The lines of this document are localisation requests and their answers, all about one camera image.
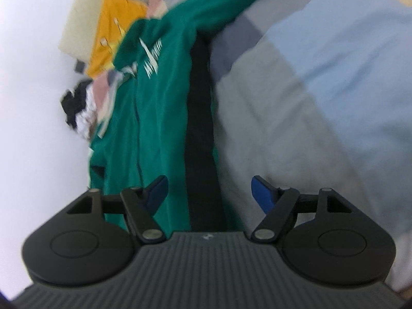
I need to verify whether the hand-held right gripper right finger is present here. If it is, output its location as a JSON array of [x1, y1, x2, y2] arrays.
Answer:
[[251, 175, 355, 244]]

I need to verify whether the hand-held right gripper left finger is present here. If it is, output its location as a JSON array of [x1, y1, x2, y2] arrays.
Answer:
[[66, 175, 169, 244]]

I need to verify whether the green jacket with black stripe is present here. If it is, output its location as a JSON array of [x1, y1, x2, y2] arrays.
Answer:
[[88, 0, 295, 234]]

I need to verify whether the white crumpled cloth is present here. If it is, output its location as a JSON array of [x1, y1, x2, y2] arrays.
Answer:
[[74, 103, 99, 141]]

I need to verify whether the dark cloth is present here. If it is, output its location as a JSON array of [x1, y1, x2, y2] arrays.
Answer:
[[61, 80, 94, 130]]

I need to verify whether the colour-block bed sheet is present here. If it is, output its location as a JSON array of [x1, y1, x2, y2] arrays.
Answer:
[[90, 0, 412, 297]]

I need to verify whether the yellow crown-print pillow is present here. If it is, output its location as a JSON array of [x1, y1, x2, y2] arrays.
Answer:
[[85, 0, 149, 78]]

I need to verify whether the cream quilted headboard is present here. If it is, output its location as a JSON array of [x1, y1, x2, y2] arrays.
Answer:
[[58, 0, 156, 62]]

